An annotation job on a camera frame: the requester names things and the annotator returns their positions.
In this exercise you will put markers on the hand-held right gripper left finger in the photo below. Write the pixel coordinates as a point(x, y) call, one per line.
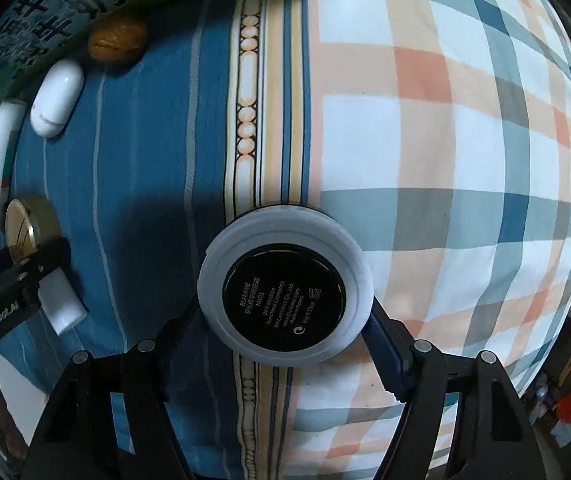
point(173, 340)

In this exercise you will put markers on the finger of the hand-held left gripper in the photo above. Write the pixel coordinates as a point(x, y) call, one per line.
point(48, 257)

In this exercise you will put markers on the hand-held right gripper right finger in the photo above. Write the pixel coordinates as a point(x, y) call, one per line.
point(384, 355)

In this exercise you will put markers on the white rectangular block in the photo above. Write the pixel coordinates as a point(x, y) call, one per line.
point(63, 302)

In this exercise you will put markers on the round white cosmetic compact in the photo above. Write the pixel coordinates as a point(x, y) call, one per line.
point(284, 282)

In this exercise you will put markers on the round gold tin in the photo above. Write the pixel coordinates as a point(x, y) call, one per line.
point(28, 225)

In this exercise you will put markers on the white capsule-shaped case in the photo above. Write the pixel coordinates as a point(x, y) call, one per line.
point(57, 97)

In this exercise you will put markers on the striped and plaid bed sheet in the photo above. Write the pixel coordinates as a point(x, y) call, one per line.
point(440, 160)

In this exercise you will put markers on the brown walnut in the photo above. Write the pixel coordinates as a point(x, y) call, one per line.
point(117, 40)

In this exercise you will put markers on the green and blue carton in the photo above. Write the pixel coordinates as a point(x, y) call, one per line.
point(40, 20)

